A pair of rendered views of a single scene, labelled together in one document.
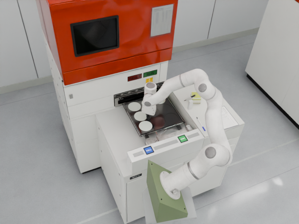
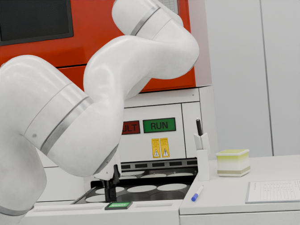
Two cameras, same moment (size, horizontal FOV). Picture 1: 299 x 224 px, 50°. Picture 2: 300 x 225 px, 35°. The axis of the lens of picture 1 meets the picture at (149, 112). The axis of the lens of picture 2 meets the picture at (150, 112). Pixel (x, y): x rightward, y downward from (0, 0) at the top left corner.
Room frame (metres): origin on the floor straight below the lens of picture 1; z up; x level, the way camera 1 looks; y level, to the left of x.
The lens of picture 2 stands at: (0.59, -1.04, 1.24)
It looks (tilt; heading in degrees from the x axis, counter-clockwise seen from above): 3 degrees down; 39
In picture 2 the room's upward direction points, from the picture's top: 6 degrees counter-clockwise
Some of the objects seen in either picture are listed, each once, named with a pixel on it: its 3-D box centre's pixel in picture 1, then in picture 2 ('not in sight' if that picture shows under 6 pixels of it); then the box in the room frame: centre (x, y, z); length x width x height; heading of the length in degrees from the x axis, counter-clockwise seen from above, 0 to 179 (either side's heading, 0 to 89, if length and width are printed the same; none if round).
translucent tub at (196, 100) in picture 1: (195, 98); (233, 162); (1.79, -0.35, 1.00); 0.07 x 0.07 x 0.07; 6
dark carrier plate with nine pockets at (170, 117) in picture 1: (152, 112); (132, 197); (1.71, -0.03, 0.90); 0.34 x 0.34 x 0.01; 27
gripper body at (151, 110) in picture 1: (149, 106); (106, 160); (1.64, 0.00, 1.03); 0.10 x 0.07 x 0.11; 73
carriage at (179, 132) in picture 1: (169, 139); not in sight; (1.48, -0.16, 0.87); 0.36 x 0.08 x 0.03; 117
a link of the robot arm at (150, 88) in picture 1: (150, 92); not in sight; (1.63, 0.00, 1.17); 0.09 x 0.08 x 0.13; 174
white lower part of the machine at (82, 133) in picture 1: (107, 113); not in sight; (2.12, 0.40, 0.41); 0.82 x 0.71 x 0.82; 117
